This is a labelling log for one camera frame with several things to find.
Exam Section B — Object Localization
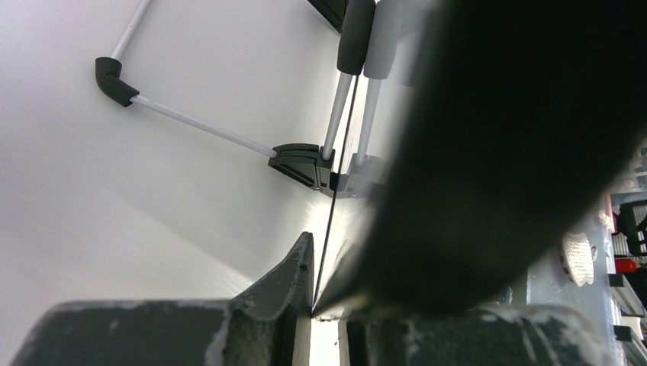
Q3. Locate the black framed whiteboard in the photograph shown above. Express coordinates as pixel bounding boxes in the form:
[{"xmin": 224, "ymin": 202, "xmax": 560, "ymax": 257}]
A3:
[{"xmin": 94, "ymin": 0, "xmax": 647, "ymax": 324}]

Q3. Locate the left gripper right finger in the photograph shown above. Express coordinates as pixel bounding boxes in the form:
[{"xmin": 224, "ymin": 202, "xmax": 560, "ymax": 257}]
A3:
[{"xmin": 312, "ymin": 297, "xmax": 617, "ymax": 365}]

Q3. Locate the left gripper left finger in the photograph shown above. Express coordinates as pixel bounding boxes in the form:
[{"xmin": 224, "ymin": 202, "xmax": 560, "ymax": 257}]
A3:
[{"xmin": 12, "ymin": 232, "xmax": 314, "ymax": 365}]

